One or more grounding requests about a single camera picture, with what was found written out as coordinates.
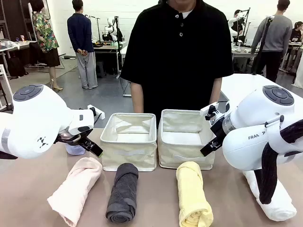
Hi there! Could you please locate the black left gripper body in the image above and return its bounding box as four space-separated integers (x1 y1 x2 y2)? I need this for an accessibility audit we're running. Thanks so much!
56 128 95 147

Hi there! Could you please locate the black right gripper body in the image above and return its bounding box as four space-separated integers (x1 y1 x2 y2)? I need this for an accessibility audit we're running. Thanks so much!
209 113 232 142

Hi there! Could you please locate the blue cone towel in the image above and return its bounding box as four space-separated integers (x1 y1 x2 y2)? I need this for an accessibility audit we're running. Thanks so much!
65 143 86 156

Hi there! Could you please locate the pink towel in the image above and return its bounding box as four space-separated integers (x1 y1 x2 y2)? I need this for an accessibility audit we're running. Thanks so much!
47 157 103 227

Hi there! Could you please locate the yellow towel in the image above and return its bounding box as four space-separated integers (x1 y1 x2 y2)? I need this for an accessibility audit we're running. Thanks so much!
176 161 214 227

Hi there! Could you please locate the dark grey towel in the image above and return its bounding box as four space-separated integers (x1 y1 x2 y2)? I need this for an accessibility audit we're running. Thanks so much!
105 162 139 224

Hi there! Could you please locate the white towel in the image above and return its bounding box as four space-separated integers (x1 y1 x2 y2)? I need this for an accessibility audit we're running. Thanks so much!
243 170 297 222

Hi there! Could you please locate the person's left forearm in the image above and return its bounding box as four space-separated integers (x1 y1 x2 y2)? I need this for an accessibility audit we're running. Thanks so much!
209 77 223 105

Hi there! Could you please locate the person's right forearm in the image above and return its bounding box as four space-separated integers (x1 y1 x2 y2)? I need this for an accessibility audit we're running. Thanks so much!
130 81 144 114

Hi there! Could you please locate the cream fabric storage bin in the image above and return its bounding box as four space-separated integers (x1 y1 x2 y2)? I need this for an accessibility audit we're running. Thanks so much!
99 112 158 172
157 109 215 171

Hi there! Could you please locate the white table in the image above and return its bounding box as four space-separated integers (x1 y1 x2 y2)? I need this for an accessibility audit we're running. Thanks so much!
219 73 303 110

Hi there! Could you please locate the person in black shirt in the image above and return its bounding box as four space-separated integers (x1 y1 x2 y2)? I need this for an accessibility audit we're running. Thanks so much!
120 0 234 114

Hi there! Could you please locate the black tripod stand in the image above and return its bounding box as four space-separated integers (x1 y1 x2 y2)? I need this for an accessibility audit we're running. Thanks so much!
251 15 275 75

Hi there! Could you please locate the background work desk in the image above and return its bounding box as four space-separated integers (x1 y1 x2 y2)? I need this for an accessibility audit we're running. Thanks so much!
93 42 120 77

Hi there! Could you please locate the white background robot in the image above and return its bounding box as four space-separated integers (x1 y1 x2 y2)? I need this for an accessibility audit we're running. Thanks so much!
101 16 119 44
228 9 246 44

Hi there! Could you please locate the person in navy sweater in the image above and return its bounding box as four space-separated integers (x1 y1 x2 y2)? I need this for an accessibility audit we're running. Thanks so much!
67 0 98 90

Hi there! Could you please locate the woman in floral shirt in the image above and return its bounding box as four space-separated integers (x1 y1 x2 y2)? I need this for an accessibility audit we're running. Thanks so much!
30 0 64 92

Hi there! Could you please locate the man in grey sweater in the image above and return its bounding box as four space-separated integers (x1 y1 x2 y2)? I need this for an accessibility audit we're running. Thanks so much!
250 0 294 83

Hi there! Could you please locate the seated person in black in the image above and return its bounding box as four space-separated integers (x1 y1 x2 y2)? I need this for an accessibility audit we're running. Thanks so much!
289 21 303 44

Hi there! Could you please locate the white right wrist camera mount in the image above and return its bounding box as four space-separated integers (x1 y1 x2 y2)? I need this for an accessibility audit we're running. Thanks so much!
200 102 220 121

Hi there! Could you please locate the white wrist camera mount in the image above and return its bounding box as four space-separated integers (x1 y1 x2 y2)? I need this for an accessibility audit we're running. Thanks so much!
87 104 106 120
200 102 220 121

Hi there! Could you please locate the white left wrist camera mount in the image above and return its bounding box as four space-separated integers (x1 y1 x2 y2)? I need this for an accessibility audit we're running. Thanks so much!
87 104 106 120

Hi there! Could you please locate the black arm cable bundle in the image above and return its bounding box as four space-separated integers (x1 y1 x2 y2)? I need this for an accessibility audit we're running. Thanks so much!
258 119 303 205

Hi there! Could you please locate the white shelf frame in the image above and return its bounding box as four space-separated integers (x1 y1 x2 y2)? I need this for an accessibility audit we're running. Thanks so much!
0 63 14 112

